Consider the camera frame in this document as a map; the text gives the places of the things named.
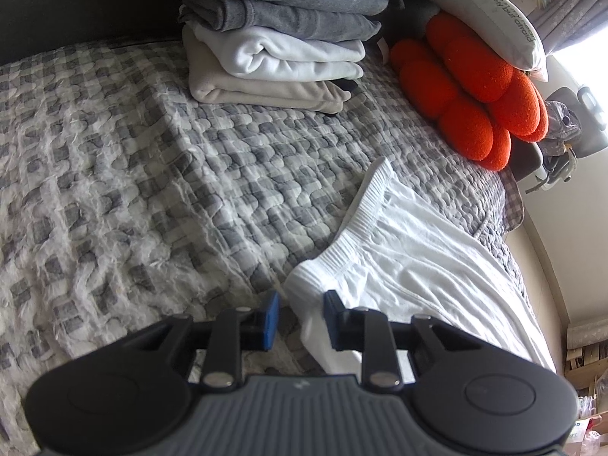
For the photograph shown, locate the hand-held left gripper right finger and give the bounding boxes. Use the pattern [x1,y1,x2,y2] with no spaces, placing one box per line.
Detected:
[323,290,480,388]

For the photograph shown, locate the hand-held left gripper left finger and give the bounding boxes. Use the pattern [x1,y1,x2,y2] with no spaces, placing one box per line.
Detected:
[121,291,281,389]

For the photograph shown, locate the white pants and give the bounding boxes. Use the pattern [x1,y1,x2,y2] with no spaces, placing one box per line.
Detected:
[283,157,557,376]

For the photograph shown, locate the grey pebble quilted blanket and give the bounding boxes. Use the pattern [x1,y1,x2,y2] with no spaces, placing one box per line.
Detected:
[0,40,542,456]

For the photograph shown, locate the grey plaid sofa cover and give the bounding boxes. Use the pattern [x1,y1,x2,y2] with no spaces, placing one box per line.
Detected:
[489,166,526,233]

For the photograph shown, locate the beige folded garment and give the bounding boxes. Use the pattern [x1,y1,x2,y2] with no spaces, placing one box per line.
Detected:
[183,26,352,115]

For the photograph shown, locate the orange plush cushion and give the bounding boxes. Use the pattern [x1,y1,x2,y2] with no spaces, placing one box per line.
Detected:
[389,38,513,173]
[425,12,549,143]

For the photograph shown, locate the wooden shelf unit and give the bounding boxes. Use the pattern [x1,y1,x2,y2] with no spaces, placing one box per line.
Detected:
[563,344,608,390]

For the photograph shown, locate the grey patterned curtain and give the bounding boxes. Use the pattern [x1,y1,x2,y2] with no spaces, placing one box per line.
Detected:
[522,0,604,55]
[565,323,608,348]

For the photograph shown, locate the camouflage backpack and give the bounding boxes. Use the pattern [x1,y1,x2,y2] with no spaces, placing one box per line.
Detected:
[541,100,583,157]

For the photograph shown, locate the white printed pillow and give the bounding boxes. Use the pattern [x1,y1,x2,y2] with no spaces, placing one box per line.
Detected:
[401,0,549,82]

